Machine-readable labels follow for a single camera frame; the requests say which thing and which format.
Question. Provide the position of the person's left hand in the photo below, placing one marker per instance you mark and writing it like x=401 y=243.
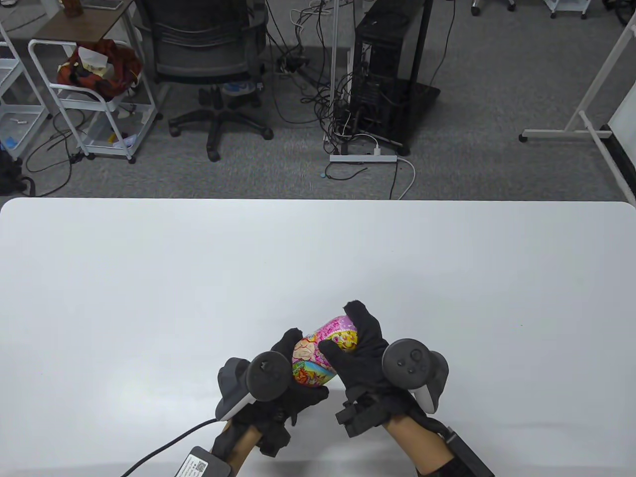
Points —
x=298 y=397

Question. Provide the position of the person's right hand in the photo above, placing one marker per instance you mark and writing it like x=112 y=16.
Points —
x=365 y=357

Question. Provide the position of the large pink Russian doll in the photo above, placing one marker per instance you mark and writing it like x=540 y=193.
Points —
x=310 y=367

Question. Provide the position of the person's right forearm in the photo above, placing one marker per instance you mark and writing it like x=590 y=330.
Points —
x=422 y=447

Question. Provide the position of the person's left forearm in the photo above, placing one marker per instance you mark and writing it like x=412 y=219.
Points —
x=243 y=447

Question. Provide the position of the grey left hand controller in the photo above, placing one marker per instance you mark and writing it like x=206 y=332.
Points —
x=268 y=375

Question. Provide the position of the grey hand controller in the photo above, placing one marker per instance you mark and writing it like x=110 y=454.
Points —
x=410 y=362
x=268 y=375

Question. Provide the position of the grey right hand controller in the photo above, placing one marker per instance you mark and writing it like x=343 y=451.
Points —
x=410 y=362

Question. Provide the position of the black left wrist sensor box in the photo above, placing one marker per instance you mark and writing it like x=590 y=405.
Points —
x=203 y=464

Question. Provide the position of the black wrist sensor box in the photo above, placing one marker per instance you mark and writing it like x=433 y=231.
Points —
x=203 y=464
x=472 y=454

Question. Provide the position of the black right wrist sensor box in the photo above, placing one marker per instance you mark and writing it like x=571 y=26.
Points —
x=472 y=454

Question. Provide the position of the white power strip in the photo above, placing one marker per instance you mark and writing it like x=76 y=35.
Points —
x=362 y=158

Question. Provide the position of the black computer tower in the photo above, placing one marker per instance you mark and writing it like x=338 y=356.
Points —
x=382 y=49
x=422 y=94

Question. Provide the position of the white pole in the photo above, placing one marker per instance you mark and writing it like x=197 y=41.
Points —
x=334 y=74

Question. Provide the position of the white board panel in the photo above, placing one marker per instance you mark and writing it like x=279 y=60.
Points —
x=627 y=129

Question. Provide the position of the black office chair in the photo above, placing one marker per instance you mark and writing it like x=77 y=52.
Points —
x=198 y=44

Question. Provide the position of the black chair base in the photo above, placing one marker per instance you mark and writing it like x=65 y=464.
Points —
x=476 y=9

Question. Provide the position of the black bag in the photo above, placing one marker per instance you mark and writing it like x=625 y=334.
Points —
x=7 y=174

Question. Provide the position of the red cloth bundle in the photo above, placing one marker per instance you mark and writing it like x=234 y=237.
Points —
x=119 y=62

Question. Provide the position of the white shelf cart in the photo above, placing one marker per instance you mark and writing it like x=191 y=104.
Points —
x=20 y=117

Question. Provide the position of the white crumpled paper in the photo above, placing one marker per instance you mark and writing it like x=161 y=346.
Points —
x=92 y=57

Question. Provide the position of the white cart base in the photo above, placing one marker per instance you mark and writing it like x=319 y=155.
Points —
x=566 y=6

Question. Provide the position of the wooden side table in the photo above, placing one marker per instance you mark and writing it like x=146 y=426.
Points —
x=84 y=25

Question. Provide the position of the brown jar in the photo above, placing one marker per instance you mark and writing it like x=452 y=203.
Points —
x=73 y=6

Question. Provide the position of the white stand frame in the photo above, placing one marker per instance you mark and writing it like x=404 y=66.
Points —
x=561 y=133

